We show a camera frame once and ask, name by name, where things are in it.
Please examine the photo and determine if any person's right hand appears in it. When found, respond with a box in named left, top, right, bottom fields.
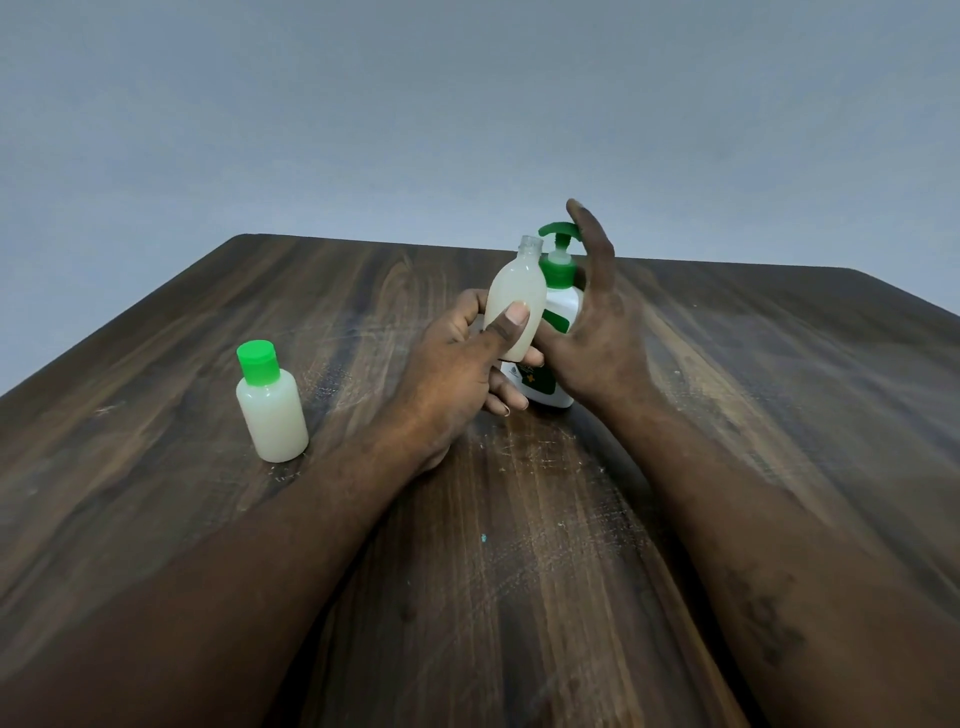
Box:
left=532, top=198, right=655, bottom=412

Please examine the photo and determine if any person's left hand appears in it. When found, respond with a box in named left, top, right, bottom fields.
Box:
left=380, top=288, right=545, bottom=474

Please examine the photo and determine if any white hand sanitizer pump bottle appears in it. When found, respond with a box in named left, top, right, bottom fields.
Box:
left=500, top=221, right=588, bottom=410

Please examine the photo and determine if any small clear bottle white cap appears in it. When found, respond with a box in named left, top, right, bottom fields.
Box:
left=483, top=234, right=550, bottom=364

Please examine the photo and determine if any small clear bottle green-capped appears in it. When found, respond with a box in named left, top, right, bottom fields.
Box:
left=236, top=367, right=310, bottom=464

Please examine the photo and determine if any green bottle cap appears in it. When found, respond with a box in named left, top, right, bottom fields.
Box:
left=236, top=339, right=281, bottom=388

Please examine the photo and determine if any person's right forearm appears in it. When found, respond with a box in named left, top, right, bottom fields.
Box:
left=611, top=382, right=960, bottom=728

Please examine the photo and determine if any person's left forearm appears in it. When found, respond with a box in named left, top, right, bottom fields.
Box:
left=0, top=423, right=421, bottom=728

